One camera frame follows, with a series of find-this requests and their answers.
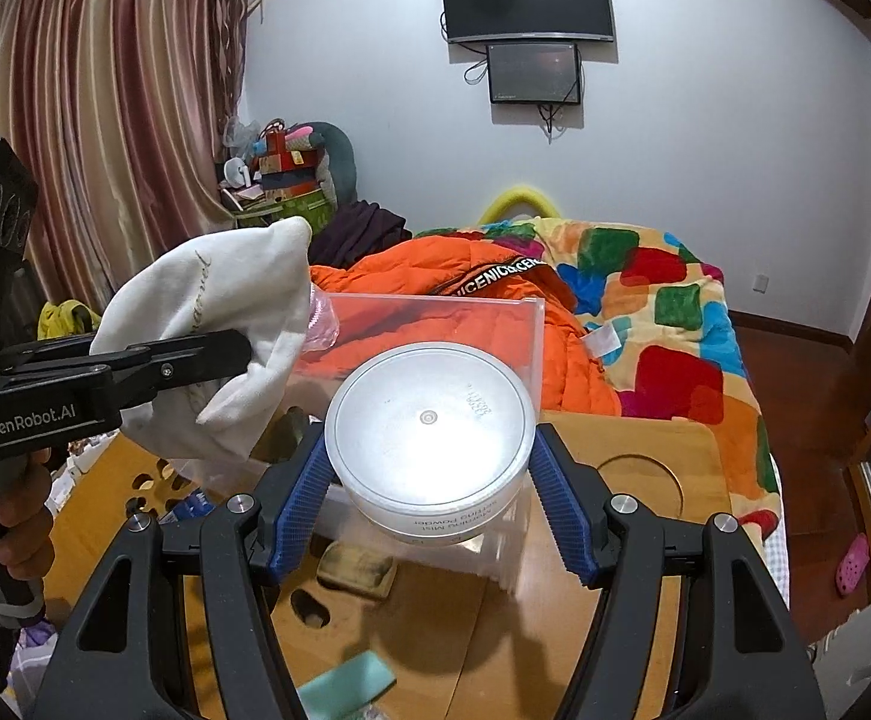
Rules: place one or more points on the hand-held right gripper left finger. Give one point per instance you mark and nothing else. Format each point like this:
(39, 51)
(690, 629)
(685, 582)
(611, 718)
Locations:
(304, 495)

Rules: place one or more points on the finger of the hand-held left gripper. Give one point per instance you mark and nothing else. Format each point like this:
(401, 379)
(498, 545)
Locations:
(195, 364)
(60, 354)

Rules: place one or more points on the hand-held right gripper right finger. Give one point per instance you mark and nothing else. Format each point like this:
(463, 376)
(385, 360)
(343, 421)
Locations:
(563, 510)

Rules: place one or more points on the white cloth bag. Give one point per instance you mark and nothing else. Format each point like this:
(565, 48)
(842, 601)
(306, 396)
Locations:
(202, 292)

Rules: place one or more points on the round cream powder jar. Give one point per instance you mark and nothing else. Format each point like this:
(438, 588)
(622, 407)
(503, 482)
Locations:
(428, 420)

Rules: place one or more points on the clear plastic storage box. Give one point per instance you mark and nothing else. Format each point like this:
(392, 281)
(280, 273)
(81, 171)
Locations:
(443, 322)

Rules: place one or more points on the wooden desktop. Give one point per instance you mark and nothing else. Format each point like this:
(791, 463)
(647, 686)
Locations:
(630, 480)

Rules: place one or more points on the person's left hand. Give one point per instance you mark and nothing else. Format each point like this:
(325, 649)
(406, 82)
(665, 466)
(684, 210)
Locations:
(26, 551)

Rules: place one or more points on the yellow green cloth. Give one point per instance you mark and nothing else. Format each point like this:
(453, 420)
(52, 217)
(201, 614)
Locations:
(67, 319)

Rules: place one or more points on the tan rectangular block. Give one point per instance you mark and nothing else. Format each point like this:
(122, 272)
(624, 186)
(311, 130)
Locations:
(356, 570)

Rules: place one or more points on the orange puffer jacket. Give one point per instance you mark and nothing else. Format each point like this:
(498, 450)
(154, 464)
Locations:
(578, 360)

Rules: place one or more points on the green patterned box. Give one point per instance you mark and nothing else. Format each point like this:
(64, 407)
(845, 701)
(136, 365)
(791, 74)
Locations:
(292, 211)

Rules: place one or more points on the teal flat packet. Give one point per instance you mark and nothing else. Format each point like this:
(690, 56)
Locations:
(349, 679)

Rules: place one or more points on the dark purple cloth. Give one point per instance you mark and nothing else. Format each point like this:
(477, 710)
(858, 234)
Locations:
(360, 229)

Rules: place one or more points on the colourful patchwork blanket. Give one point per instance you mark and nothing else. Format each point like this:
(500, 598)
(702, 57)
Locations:
(668, 315)

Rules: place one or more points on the pile of toys and boxes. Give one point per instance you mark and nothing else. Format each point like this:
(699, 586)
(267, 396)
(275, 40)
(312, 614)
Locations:
(292, 157)

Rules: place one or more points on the pink striped curtain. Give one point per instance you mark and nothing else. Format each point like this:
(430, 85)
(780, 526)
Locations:
(105, 90)

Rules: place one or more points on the pink clog shoe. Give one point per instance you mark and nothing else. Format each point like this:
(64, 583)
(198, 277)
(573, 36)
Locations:
(853, 562)

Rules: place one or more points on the white wall socket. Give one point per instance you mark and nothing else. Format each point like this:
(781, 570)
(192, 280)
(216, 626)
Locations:
(761, 283)

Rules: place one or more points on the small black wall monitor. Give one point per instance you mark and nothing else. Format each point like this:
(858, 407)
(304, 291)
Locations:
(533, 73)

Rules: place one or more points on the large black wall monitor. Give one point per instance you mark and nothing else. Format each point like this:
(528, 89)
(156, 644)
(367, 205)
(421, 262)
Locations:
(525, 0)

